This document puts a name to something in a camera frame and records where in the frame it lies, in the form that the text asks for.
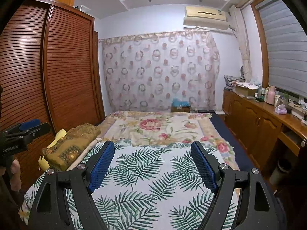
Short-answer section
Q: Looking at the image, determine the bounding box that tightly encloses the mustard sunflower patterned cloth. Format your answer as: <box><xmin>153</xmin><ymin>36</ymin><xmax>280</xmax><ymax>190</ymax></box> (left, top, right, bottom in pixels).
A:
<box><xmin>42</xmin><ymin>124</ymin><xmax>101</xmax><ymax>171</ymax></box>

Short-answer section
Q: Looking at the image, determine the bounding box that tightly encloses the left hand on handle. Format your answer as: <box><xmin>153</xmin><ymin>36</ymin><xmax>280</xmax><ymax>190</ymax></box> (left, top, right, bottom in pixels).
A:
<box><xmin>1</xmin><ymin>155</ymin><xmax>22</xmax><ymax>192</ymax></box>

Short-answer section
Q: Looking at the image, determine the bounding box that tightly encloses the navy blue mattress sheet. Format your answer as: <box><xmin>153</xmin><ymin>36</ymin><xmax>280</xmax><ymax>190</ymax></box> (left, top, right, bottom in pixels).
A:
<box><xmin>210</xmin><ymin>114</ymin><xmax>254</xmax><ymax>171</ymax></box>

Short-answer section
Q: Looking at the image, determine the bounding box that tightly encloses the yellow plush toy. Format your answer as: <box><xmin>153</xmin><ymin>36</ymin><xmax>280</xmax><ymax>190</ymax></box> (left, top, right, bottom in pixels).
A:
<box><xmin>38</xmin><ymin>128</ymin><xmax>68</xmax><ymax>171</ymax></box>

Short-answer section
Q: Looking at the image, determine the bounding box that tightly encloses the wooden low cabinet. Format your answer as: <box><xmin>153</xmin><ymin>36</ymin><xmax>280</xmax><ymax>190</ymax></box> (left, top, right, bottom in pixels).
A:
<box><xmin>223</xmin><ymin>89</ymin><xmax>306</xmax><ymax>176</ymax></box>

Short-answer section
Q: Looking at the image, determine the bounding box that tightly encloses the white palm leaf bedsheet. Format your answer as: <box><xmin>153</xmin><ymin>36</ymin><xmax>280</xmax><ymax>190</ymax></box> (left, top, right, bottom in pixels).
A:
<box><xmin>22</xmin><ymin>138</ymin><xmax>240</xmax><ymax>230</ymax></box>

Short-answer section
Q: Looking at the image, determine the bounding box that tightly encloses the brown louvered wardrobe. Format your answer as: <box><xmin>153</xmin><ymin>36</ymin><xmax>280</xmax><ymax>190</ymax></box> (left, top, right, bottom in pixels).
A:
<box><xmin>1</xmin><ymin>0</ymin><xmax>105</xmax><ymax>191</ymax></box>

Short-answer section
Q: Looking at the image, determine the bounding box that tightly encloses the floral pink quilt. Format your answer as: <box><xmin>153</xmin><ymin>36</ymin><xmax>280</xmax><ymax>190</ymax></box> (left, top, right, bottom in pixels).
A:
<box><xmin>98</xmin><ymin>111</ymin><xmax>238</xmax><ymax>169</ymax></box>

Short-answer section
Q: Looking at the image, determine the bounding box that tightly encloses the pink thermos bottle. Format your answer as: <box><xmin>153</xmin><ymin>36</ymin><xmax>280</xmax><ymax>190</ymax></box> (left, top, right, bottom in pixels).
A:
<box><xmin>266</xmin><ymin>86</ymin><xmax>276</xmax><ymax>105</ymax></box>

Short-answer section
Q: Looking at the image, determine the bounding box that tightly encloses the cardboard box on cabinet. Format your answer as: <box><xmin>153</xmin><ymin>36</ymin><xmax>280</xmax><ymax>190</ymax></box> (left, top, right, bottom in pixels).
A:
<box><xmin>234</xmin><ymin>83</ymin><xmax>258</xmax><ymax>97</ymax></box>

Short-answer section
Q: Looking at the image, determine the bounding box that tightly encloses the blue item on box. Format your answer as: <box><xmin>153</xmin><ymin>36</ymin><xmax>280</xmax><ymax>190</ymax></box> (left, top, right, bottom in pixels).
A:
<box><xmin>171</xmin><ymin>98</ymin><xmax>190</xmax><ymax>113</ymax></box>

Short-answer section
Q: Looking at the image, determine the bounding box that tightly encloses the sheer circle patterned curtain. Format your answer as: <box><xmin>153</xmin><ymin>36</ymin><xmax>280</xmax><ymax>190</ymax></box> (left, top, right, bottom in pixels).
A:
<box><xmin>102</xmin><ymin>30</ymin><xmax>220</xmax><ymax>112</ymax></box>

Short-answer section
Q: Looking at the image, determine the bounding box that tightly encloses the grey window blind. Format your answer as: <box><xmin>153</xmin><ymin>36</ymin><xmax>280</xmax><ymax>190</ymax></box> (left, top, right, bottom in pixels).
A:
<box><xmin>256</xmin><ymin>0</ymin><xmax>307</xmax><ymax>97</ymax></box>

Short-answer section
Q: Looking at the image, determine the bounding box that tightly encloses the beige side curtain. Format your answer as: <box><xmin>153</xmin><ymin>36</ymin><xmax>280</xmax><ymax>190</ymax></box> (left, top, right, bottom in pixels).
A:
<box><xmin>229</xmin><ymin>5</ymin><xmax>252</xmax><ymax>83</ymax></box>

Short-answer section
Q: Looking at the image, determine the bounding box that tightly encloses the beige wall air conditioner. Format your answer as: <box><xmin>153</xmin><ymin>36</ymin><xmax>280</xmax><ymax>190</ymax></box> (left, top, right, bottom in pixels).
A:
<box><xmin>183</xmin><ymin>6</ymin><xmax>229</xmax><ymax>30</ymax></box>

